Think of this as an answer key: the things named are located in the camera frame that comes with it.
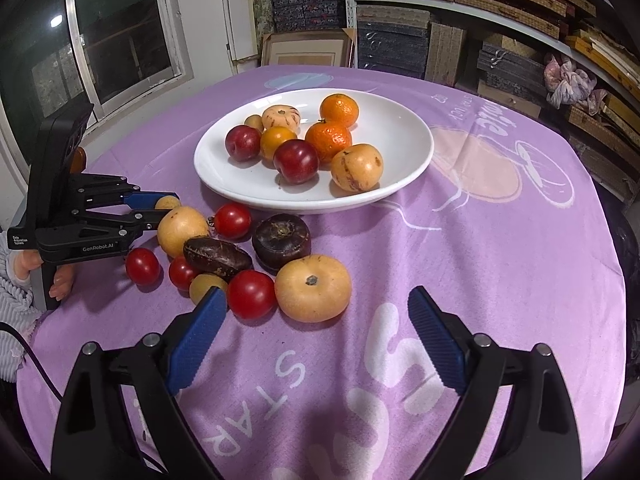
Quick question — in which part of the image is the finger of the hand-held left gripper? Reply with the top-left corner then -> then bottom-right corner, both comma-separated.
75,207 -> 173,240
69,174 -> 180,221

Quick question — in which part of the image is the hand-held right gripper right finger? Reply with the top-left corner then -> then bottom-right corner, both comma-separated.
407,286 -> 583,480

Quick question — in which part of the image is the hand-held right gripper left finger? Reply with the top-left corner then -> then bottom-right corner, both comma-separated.
51,286 -> 228,480

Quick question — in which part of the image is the plain yellow pepino melon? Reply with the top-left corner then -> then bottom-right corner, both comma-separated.
157,206 -> 211,258

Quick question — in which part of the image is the red tomato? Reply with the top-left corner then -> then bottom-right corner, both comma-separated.
226,269 -> 277,320
125,247 -> 162,286
168,256 -> 201,291
209,202 -> 253,240

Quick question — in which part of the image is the small dark red plum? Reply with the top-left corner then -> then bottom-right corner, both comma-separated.
225,125 -> 262,162

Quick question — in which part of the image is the pale orange persimmon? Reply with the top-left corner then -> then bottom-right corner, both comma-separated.
274,254 -> 352,323

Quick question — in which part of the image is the small orange-yellow round fruit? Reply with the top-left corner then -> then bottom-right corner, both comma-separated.
259,126 -> 298,162

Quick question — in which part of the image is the large dark red plum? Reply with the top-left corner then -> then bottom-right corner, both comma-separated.
273,139 -> 320,184

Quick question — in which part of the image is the pale purple-striped pepino melon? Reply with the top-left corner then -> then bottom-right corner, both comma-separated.
262,105 -> 301,133

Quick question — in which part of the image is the orange mandarin with green stem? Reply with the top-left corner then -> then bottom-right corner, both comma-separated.
305,119 -> 353,163

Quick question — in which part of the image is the yellow brown-marked pepino melon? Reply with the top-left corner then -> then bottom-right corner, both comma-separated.
330,144 -> 384,192

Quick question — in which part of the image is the white oval plate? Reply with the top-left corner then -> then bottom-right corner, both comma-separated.
193,88 -> 434,215

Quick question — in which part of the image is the person's left forearm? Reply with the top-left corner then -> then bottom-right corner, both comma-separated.
0,247 -> 41,386

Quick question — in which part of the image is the person's left hand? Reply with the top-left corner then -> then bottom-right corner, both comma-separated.
9,250 -> 77,302

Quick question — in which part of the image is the purple printed tablecloth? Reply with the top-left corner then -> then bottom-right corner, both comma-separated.
15,64 -> 628,480

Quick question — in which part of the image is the white panel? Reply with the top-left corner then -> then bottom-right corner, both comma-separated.
220,0 -> 261,63

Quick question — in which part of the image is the mottled grey-green board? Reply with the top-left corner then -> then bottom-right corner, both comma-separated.
249,0 -> 275,66

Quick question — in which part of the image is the stack of blue floral boxes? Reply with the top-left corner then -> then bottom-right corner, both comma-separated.
270,0 -> 347,32

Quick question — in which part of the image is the metal shelf rack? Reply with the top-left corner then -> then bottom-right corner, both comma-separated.
342,0 -> 640,201

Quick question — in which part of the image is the stack of dark grey boxes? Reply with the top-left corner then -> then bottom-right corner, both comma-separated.
356,6 -> 431,78
475,42 -> 548,106

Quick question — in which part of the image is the upright woven box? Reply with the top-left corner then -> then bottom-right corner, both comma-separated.
425,22 -> 467,87

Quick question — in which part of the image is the pink plastic bag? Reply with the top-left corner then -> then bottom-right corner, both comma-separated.
544,54 -> 608,111

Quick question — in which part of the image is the stack of yellow wooden boxes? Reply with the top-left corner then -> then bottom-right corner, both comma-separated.
565,27 -> 640,151

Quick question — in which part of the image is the window with white frame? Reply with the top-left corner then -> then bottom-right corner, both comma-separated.
0,0 -> 193,156

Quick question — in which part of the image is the black cable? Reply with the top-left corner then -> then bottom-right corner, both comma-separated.
0,322 -> 66,403

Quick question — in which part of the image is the wooden picture frame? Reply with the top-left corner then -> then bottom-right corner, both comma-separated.
260,30 -> 357,68

